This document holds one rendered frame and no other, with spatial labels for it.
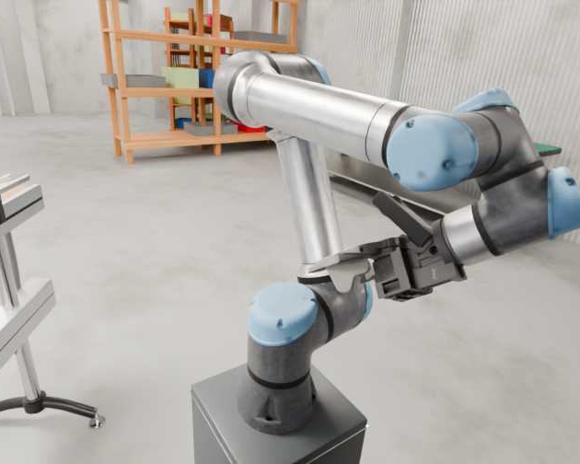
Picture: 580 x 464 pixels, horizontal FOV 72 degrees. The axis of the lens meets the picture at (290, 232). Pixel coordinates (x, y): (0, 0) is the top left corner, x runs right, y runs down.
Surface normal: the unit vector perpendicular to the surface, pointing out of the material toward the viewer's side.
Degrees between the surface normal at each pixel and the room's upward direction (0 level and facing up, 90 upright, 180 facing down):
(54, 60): 90
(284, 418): 72
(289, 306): 8
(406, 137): 90
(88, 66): 90
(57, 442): 0
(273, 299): 8
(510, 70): 90
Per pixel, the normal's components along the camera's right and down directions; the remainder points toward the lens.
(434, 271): -0.67, -0.19
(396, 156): -0.73, 0.23
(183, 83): 0.62, 0.34
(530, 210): -0.56, 0.08
